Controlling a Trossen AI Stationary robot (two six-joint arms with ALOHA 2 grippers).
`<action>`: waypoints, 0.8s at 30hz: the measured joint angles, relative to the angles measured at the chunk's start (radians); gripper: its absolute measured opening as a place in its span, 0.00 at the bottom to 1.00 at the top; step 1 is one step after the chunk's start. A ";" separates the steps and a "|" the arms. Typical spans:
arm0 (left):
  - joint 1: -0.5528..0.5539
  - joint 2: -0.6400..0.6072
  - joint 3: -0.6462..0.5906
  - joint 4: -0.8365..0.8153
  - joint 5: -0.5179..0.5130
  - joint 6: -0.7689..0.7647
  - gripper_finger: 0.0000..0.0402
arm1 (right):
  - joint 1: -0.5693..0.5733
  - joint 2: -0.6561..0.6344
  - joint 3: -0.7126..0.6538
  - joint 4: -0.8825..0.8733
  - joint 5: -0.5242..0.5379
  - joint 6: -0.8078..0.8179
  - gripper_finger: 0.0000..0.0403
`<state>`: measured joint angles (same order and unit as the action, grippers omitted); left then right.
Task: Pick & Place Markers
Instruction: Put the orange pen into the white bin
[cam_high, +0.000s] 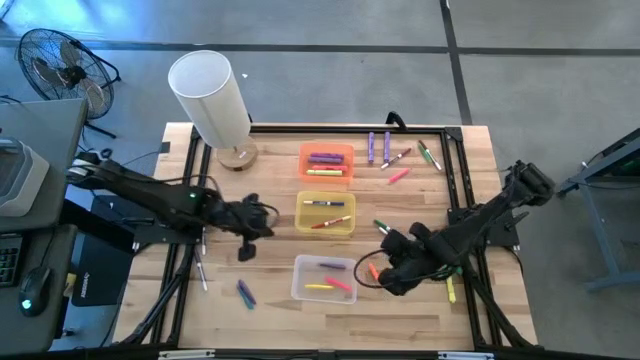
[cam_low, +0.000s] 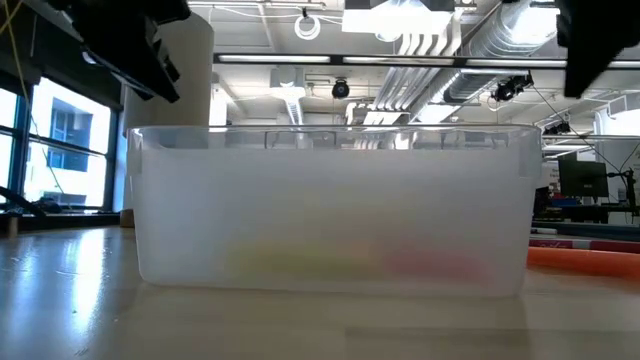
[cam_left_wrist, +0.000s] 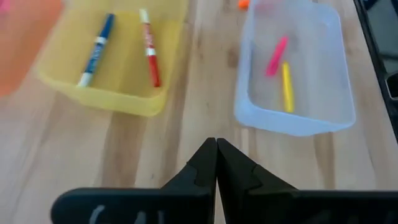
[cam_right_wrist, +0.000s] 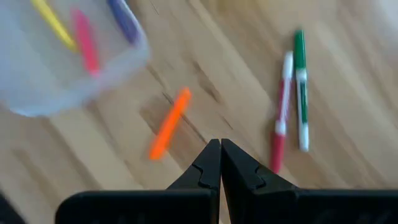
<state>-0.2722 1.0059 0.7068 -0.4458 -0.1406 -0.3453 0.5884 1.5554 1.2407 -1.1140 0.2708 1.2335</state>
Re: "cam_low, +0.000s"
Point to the blue box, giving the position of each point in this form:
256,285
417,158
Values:
557,202

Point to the large glass window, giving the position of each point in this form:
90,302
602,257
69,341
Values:
75,150

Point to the black light bar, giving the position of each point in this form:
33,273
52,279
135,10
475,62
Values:
337,60

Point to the yellow highlighter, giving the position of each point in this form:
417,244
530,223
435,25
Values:
300,260

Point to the black slanted bar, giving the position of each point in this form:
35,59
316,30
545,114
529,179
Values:
22,200

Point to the silver ceiling duct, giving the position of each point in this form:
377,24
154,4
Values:
500,40

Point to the black computer monitor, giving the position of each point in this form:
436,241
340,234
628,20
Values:
582,177

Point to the black round overhead camera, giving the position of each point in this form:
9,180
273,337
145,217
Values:
340,89

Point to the small black rig camera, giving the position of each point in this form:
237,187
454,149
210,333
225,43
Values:
557,128

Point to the small beige block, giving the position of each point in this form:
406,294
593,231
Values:
12,226

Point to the dark background desk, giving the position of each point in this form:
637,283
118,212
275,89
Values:
590,212

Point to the translucent clear plastic bin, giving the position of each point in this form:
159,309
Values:
330,200

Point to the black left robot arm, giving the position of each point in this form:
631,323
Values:
125,10

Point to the black equipment stand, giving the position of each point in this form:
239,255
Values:
631,190

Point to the red highlighter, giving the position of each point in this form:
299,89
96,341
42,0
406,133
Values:
435,265

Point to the orange highlighter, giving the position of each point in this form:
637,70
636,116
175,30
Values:
585,262

